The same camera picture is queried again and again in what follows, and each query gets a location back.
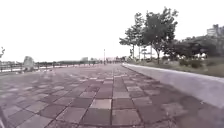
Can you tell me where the thin pole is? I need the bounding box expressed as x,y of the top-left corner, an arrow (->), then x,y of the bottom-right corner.
102,48 -> 107,65

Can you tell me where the checkered stone paving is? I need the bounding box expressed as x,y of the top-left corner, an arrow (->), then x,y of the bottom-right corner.
0,63 -> 224,128

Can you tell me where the slender tree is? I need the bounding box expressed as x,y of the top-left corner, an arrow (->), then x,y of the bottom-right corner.
118,12 -> 145,62

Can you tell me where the distant railing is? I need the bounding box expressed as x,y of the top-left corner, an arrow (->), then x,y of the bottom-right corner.
0,59 -> 113,74

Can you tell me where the broad dark tree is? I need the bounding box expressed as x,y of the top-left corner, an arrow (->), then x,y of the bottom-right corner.
141,6 -> 180,65

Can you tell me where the row of bushes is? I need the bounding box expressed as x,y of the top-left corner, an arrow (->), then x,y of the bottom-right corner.
162,34 -> 224,70

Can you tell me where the grass strip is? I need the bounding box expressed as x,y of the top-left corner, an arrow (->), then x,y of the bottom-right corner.
127,58 -> 224,79

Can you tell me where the pale building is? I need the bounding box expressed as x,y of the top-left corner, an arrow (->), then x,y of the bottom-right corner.
206,23 -> 224,38

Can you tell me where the grey concrete low wall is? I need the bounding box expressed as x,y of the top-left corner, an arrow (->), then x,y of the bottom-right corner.
121,62 -> 224,110

